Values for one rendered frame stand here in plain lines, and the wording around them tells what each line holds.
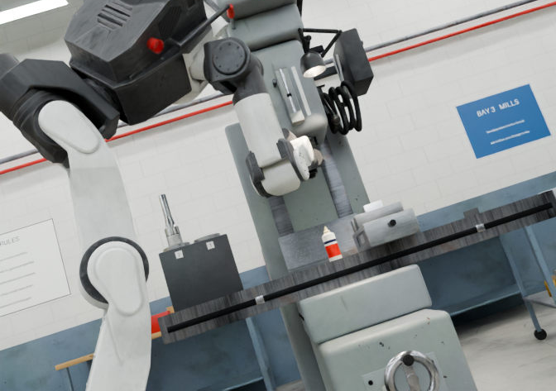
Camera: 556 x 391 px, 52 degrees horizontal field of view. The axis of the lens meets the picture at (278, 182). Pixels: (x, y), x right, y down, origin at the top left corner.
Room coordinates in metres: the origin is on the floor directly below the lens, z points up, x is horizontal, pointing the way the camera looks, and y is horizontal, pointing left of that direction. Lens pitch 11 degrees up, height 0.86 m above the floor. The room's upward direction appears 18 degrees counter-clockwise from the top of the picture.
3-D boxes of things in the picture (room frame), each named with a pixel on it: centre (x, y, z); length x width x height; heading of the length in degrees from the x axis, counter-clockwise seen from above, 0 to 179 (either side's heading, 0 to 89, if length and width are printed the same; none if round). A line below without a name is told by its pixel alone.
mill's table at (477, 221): (1.81, -0.16, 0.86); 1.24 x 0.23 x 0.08; 93
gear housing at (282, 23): (1.85, -0.11, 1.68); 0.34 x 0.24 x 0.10; 3
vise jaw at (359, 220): (1.76, -0.26, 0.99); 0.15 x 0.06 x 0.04; 91
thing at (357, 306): (1.80, -0.11, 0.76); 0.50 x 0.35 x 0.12; 3
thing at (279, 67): (1.70, -0.12, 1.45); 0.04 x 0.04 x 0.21; 3
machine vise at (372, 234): (1.78, -0.26, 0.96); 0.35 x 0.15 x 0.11; 1
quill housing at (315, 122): (1.81, -0.11, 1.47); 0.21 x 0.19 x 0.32; 93
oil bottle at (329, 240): (1.76, -0.10, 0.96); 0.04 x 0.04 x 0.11
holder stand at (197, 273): (1.80, 0.32, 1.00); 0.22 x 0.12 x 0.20; 103
